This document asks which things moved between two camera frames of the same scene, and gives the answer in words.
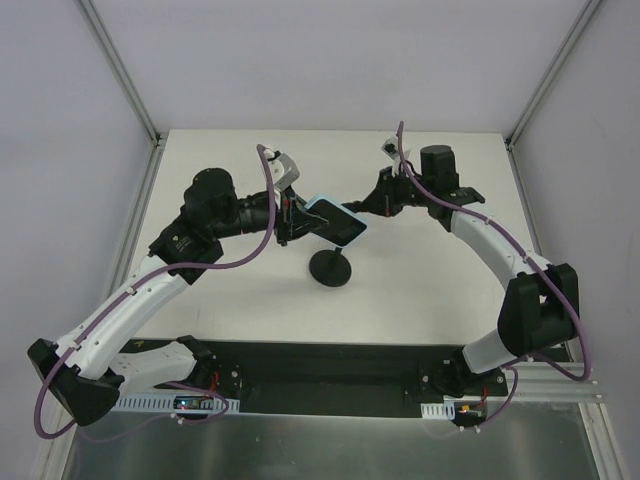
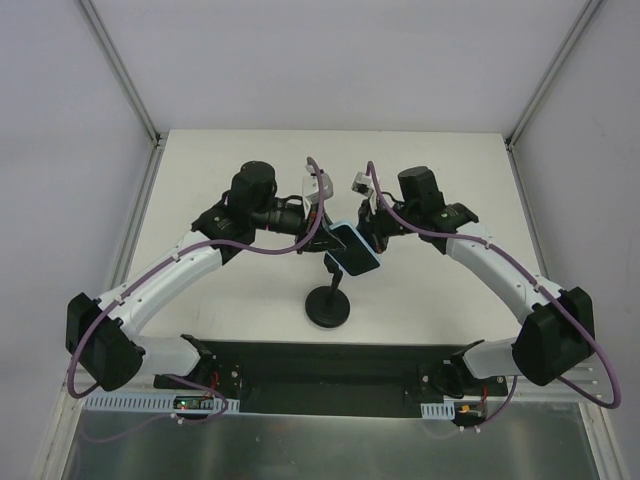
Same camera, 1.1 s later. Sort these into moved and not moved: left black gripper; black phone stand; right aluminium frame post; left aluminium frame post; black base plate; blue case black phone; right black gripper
Moved: right black gripper; blue case black phone; black phone stand; left black gripper
Not moved: left aluminium frame post; black base plate; right aluminium frame post
